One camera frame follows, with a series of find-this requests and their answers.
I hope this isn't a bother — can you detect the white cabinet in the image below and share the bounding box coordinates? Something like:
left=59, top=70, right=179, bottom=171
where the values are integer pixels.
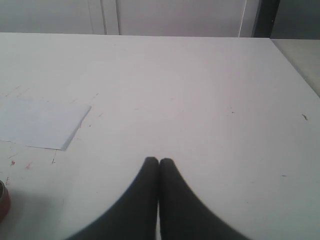
left=0, top=0, right=259, bottom=37

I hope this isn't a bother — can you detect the grey adjacent table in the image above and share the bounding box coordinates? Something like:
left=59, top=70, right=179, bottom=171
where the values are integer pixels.
left=272, top=39, right=320, bottom=95

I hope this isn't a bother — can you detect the white hanging cord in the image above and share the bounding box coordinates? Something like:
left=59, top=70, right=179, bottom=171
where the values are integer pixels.
left=237, top=0, right=247, bottom=38

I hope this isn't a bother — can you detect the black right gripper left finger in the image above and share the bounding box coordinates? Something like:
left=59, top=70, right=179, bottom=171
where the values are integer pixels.
left=69, top=157, right=159, bottom=240

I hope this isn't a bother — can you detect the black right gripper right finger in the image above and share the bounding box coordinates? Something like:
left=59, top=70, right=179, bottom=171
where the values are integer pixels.
left=159, top=158, right=247, bottom=240

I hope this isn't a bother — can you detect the white paper sheet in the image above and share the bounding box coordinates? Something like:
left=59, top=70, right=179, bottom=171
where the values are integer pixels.
left=0, top=97, right=91, bottom=151

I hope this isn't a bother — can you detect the dark vertical post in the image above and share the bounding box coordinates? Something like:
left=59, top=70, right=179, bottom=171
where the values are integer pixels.
left=252, top=0, right=280, bottom=38

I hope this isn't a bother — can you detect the red ink paste tin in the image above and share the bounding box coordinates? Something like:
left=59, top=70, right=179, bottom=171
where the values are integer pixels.
left=0, top=181, right=11, bottom=223

